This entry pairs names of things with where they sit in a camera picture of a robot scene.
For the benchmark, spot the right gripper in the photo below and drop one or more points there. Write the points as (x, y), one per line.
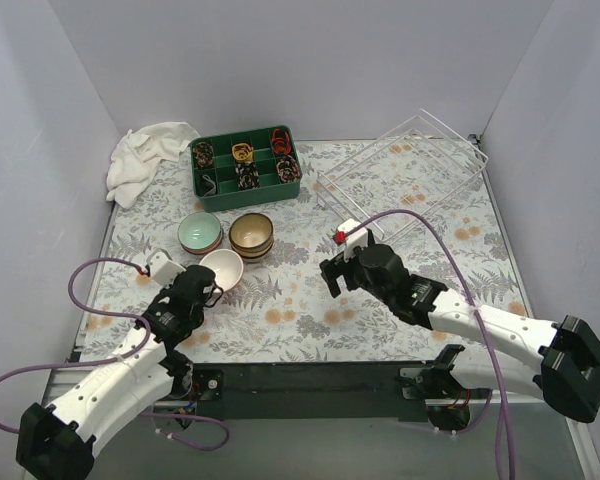
(341, 270)

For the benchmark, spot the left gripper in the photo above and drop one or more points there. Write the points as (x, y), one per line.
(200, 279)

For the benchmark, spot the white orange floral bowl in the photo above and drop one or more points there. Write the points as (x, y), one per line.
(213, 246)

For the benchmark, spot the beige bowl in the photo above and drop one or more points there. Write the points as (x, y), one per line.
(252, 253)

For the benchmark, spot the black patterned bowl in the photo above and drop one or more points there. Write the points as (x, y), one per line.
(251, 230)

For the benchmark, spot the olive brown bowl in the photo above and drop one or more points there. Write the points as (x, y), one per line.
(253, 260)

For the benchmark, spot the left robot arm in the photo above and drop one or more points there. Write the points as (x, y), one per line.
(63, 439)

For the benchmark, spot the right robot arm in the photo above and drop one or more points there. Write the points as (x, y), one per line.
(563, 358)

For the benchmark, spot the floral table mat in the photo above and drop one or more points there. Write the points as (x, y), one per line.
(281, 309)

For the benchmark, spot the pink rose rolled sock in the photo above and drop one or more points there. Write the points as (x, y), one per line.
(288, 169)

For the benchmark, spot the black floral rolled sock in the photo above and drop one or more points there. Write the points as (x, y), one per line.
(247, 176)

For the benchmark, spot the green plastic organizer tray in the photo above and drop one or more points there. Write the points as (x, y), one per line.
(229, 196)

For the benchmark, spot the orange black rolled sock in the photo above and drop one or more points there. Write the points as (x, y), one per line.
(281, 142)

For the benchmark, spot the dark patterned rolled sock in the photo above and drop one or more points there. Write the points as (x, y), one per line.
(203, 155)

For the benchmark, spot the white crumpled cloth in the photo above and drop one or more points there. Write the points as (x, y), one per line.
(137, 157)

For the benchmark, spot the yellow rolled sock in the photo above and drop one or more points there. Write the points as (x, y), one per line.
(243, 152)

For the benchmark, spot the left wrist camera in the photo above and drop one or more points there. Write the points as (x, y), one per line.
(161, 268)

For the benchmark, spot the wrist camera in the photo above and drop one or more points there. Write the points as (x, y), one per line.
(350, 236)
(161, 268)

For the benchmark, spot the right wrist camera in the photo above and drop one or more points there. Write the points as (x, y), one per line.
(350, 236)

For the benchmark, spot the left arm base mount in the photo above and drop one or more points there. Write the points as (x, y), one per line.
(201, 387)

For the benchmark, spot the white wire dish rack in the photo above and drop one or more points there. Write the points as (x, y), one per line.
(416, 171)

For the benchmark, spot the aluminium frame rail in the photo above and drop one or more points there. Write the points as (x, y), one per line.
(349, 378)

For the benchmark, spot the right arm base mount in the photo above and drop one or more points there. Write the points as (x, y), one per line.
(450, 407)

